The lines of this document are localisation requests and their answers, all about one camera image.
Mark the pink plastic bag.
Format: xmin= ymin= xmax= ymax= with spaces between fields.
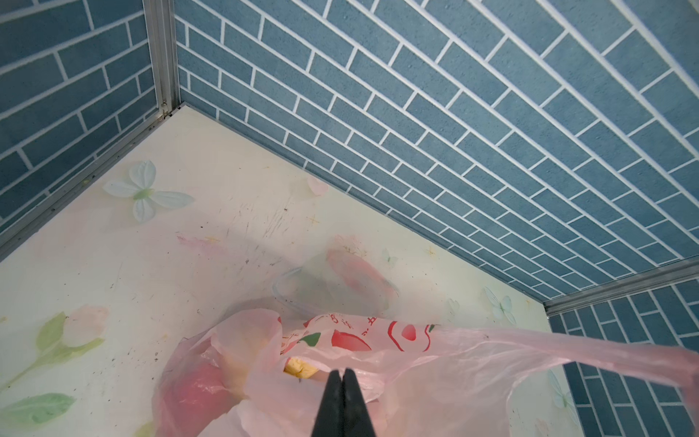
xmin=152 ymin=309 xmax=698 ymax=436

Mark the yellow fake fruit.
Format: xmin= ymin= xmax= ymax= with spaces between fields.
xmin=284 ymin=358 xmax=319 ymax=379

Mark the red fake fruit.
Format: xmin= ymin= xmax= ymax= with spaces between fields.
xmin=156 ymin=348 xmax=234 ymax=436

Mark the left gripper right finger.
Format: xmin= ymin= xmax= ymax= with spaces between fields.
xmin=342 ymin=368 xmax=376 ymax=437

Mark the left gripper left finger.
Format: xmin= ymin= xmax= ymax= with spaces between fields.
xmin=311 ymin=371 xmax=343 ymax=437

